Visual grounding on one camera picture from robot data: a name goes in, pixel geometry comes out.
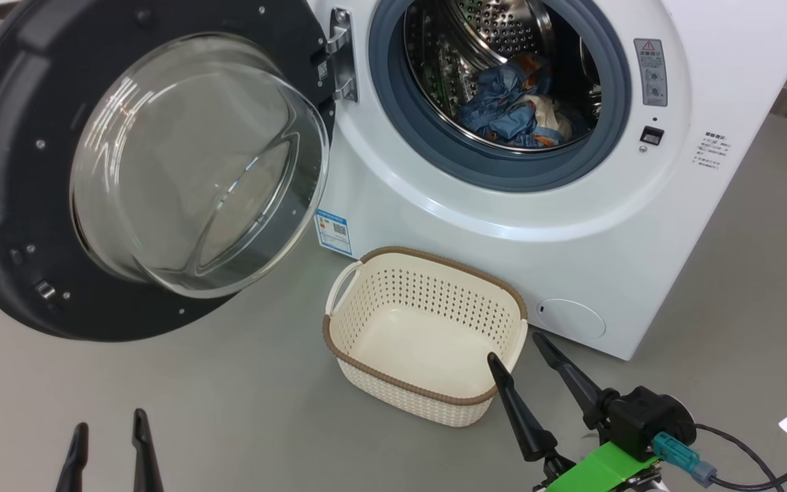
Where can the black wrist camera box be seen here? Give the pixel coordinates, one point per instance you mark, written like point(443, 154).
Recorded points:
point(646, 417)

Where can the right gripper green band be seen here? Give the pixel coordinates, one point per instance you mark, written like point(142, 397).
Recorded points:
point(612, 468)

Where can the cream white garment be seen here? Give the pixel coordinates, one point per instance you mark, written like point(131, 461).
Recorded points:
point(547, 113)

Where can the cream perforated laundry basket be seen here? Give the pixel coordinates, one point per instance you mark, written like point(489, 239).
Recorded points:
point(421, 342)

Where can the blue cartoon print garment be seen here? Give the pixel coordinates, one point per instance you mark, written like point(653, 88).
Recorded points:
point(496, 109)

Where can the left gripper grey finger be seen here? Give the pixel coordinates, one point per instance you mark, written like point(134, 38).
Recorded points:
point(74, 465)
point(145, 458)

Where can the glass washing machine door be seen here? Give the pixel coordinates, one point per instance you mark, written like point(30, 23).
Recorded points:
point(24, 171)

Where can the white front-load washing machine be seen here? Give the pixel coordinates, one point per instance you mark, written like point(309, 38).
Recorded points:
point(571, 260)

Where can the blue energy label sticker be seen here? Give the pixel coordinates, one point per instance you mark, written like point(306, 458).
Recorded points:
point(333, 232)

